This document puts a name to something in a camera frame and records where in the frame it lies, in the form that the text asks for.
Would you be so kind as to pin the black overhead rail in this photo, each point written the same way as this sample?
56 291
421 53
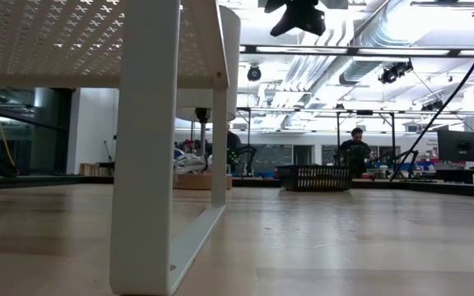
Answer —
303 49

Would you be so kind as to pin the black computer monitor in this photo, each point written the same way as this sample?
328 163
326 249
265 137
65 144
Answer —
459 146

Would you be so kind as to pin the black plastic slotted basket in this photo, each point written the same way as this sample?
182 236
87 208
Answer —
315 177

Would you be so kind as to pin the person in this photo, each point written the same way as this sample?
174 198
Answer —
356 152
233 141

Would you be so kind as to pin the small red object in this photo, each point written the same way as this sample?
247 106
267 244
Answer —
187 144

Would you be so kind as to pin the black aluminium table frame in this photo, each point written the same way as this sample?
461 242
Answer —
447 189

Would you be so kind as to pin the white perforated metal shelf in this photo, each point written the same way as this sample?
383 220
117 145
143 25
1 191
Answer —
142 164

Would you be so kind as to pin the wooden crates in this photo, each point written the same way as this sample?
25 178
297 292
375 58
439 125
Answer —
95 169

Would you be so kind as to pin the black background robot arm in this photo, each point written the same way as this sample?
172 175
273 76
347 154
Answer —
247 150
405 158

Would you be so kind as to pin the round black camera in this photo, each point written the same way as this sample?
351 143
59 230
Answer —
254 73

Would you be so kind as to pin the black ceiling spotlight cluster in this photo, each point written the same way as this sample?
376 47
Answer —
395 72

